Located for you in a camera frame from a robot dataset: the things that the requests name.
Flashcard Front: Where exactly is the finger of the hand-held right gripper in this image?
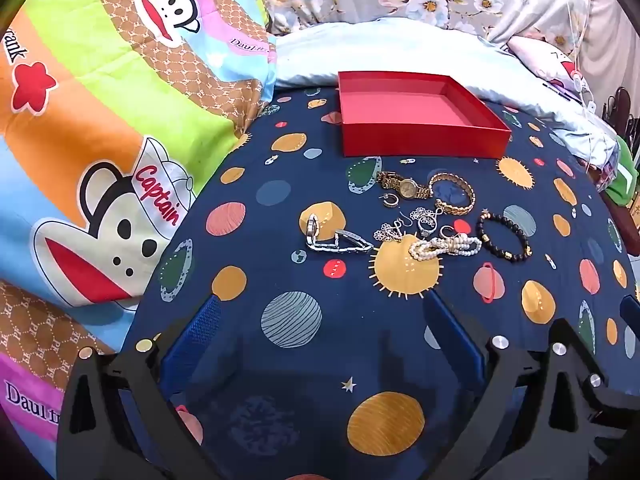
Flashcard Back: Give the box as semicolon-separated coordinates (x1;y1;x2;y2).
584;367;640;467
619;294;640;333

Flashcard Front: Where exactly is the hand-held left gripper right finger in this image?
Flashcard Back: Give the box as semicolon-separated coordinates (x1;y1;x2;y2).
424;290;593;480

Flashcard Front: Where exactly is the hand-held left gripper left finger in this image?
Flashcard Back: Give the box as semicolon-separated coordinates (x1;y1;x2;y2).
56;294;226;480

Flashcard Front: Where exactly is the white pearl bracelet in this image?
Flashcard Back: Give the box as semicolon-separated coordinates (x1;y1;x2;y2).
409;232;483;261

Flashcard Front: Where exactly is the black bead bracelet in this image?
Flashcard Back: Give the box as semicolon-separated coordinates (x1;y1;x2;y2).
476;210;533;262

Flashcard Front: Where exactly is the gold band bracelet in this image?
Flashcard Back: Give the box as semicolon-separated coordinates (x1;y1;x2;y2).
429;172;475;216

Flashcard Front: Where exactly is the silver wristwatch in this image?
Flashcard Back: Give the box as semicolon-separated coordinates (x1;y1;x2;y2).
305;212;375;254

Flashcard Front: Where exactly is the red cardboard box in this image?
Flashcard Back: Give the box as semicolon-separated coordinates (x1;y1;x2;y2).
337;71;512;158

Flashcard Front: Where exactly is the navy planet print bedsheet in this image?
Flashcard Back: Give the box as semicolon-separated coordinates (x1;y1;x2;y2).
122;85;640;480

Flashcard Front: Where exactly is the silver flower pendant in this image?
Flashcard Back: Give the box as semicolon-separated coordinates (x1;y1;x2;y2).
374;219;404;244

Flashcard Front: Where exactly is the green cloth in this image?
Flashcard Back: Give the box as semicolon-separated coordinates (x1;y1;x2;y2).
602;135;640;207

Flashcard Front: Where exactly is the dark metal chair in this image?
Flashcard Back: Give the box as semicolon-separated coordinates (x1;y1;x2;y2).
602;86;640;152

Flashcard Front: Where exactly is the colourful monkey print blanket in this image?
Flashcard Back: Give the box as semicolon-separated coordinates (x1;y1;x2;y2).
0;0;279;480

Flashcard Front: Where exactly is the pink plush toy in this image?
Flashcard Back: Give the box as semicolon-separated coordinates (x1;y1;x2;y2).
507;35;586;93

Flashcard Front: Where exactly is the light blue blanket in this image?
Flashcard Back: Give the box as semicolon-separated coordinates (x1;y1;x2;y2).
274;17;621;168

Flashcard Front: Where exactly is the white cable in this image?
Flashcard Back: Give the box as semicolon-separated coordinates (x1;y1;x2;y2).
564;0;599;112

